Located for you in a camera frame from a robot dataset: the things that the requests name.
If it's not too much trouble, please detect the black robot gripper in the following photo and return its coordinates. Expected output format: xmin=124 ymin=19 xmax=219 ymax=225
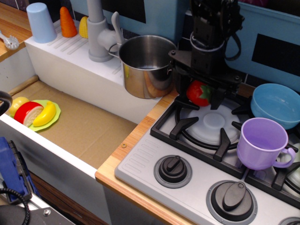
xmin=169 ymin=39 xmax=242 ymax=110

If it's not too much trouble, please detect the red toy strawberry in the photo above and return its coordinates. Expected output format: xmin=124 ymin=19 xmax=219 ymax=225
xmin=186 ymin=80 xmax=212 ymax=106

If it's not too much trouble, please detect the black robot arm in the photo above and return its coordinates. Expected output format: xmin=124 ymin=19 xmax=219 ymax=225
xmin=169 ymin=0 xmax=244 ymax=110

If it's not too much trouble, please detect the stainless steel pot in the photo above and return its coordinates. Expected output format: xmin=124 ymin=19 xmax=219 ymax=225
xmin=108 ymin=35 xmax=177 ymax=99

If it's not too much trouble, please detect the grey toy stove top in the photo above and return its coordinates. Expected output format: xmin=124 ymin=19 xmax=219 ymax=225
xmin=114 ymin=89 xmax=300 ymax=225

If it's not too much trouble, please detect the black stove grate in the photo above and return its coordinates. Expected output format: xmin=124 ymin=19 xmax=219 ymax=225
xmin=150 ymin=95 xmax=253 ymax=179

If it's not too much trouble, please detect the blue plastic bowl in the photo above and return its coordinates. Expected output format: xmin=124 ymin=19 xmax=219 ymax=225
xmin=250 ymin=83 xmax=300 ymax=130

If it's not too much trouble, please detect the purple plastic cup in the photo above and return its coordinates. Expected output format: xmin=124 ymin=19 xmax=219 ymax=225
xmin=237 ymin=118 xmax=296 ymax=171

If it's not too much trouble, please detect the small black stove knob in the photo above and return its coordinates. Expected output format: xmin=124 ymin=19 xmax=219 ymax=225
xmin=154 ymin=155 xmax=192 ymax=189

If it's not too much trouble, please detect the grey toy faucet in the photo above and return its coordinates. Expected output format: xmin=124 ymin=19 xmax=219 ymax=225
xmin=87 ymin=0 xmax=125 ymax=62

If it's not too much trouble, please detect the large black stove knob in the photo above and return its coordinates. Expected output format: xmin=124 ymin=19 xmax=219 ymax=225
xmin=206 ymin=180 xmax=258 ymax=225

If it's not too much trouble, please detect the brown cardboard sheet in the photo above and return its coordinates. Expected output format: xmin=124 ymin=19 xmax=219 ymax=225
xmin=9 ymin=81 xmax=137 ymax=169

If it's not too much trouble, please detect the yellow toy corn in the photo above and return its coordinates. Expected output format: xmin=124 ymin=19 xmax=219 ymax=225
xmin=78 ymin=16 xmax=88 ymax=38

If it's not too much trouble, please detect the orange toy carrot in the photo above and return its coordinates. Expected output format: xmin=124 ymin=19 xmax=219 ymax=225
xmin=60 ymin=7 xmax=77 ymax=38

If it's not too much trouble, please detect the yellow toy banana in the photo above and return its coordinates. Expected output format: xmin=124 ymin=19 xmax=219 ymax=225
xmin=32 ymin=101 xmax=56 ymax=127

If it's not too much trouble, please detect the green plastic plate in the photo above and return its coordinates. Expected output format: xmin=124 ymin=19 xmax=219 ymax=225
xmin=9 ymin=97 xmax=61 ymax=131

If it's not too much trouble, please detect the light blue plastic cup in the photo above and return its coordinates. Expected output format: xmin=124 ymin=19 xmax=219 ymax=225
xmin=26 ymin=2 xmax=57 ymax=44

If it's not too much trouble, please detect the red toy apple slice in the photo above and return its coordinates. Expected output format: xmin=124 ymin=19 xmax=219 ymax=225
xmin=14 ymin=101 xmax=44 ymax=127

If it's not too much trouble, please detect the yellow toy lemon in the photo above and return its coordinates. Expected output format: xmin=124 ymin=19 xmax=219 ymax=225
xmin=9 ymin=97 xmax=30 ymax=117

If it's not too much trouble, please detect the white slotted spoon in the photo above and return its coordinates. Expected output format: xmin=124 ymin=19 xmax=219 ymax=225
xmin=0 ymin=32 xmax=20 ymax=50

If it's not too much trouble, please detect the blue clamp device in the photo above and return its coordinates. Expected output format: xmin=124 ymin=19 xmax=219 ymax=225
xmin=0 ymin=137 xmax=40 ymax=200

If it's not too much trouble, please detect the black braided cable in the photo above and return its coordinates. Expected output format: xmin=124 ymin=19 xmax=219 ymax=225
xmin=0 ymin=187 xmax=33 ymax=225

